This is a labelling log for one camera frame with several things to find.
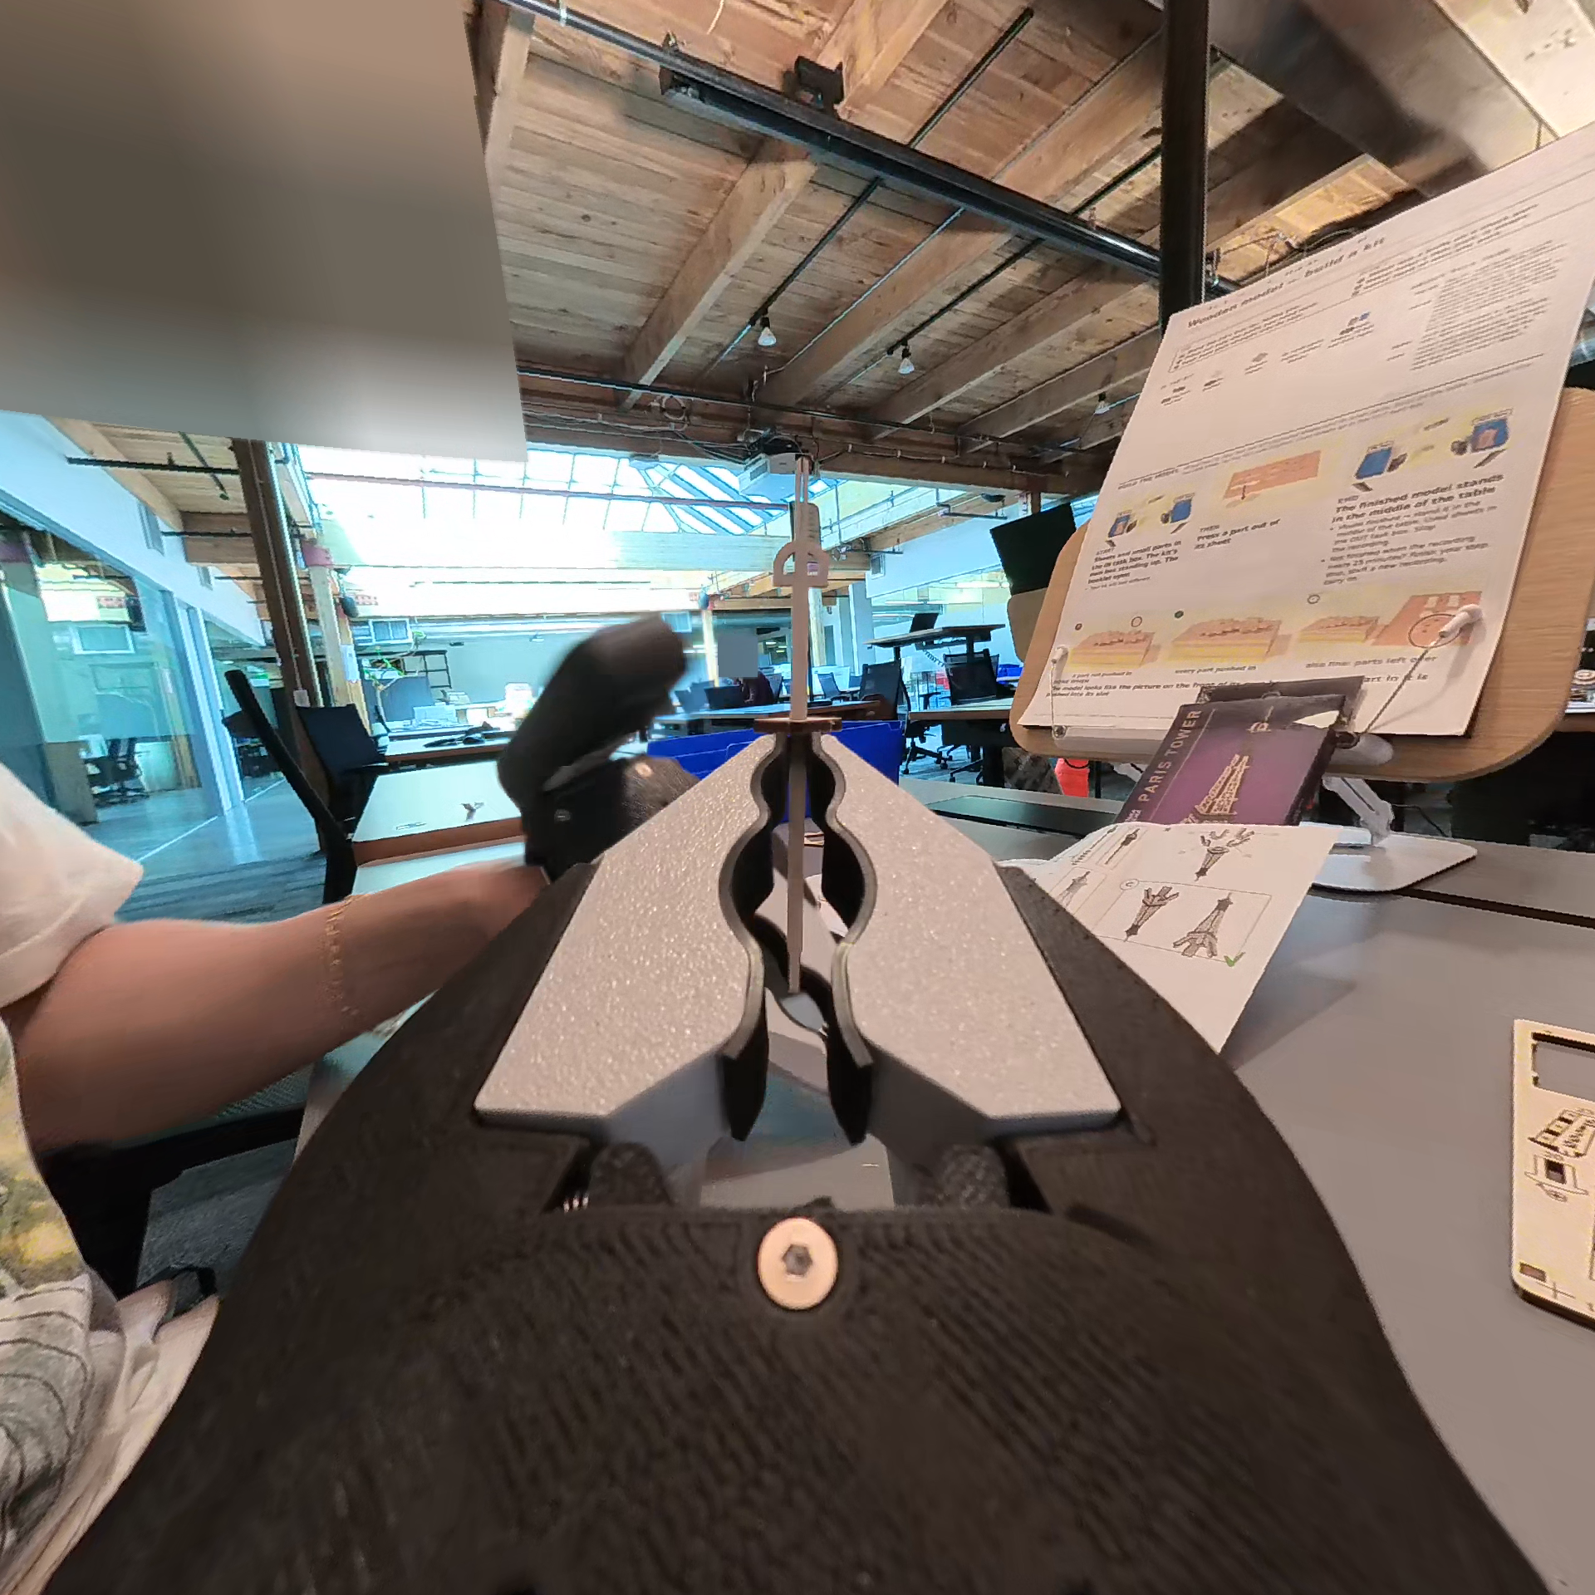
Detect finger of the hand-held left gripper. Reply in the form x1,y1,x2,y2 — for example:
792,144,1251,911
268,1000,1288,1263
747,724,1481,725
748,872,863,1063

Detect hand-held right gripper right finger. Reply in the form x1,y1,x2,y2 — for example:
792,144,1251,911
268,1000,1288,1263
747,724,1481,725
811,733,1126,1173

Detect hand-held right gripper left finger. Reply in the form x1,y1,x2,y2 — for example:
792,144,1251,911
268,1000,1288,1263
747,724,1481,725
472,733,787,1168

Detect wooden tower spire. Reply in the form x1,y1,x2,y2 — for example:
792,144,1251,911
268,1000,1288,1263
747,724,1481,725
754,455,839,994

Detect person's left forearm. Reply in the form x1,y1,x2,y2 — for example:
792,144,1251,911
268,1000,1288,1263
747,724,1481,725
0,890,366,1147

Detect grey desk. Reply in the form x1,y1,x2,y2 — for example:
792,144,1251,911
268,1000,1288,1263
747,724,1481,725
899,773,1595,1595

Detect task instruction sheet on stand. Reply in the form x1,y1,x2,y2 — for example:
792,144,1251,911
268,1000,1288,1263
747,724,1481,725
1010,386,1595,785

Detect person's left hand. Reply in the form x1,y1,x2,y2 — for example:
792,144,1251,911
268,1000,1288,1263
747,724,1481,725
359,859,554,1031

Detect instruction booklet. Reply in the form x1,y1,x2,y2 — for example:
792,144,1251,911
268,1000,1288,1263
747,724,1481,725
1028,822,1339,1054

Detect blue plastic bin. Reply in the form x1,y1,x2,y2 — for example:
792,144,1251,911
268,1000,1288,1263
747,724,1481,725
649,718,906,792

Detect black office chair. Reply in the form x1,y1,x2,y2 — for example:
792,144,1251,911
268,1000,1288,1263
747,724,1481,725
225,670,389,905

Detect purple model kit box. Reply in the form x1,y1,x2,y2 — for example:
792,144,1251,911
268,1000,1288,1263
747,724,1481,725
1116,676,1367,829

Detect white board stand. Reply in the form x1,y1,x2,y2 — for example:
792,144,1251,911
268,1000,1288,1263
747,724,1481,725
1309,735,1478,892

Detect black monitor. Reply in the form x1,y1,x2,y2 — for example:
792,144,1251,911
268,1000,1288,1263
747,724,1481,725
991,501,1080,597

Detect large wooden parts sheet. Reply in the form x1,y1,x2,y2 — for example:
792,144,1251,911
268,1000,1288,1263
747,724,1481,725
1511,1019,1595,1324

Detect printed instruction sheet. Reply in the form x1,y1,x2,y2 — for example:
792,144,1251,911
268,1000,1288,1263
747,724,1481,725
1047,125,1595,737

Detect person's printed t-shirt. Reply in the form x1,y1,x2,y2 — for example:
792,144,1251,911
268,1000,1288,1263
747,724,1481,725
0,759,221,1595

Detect gold bracelet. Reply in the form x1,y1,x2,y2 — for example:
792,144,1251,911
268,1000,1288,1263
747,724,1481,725
317,898,365,1031

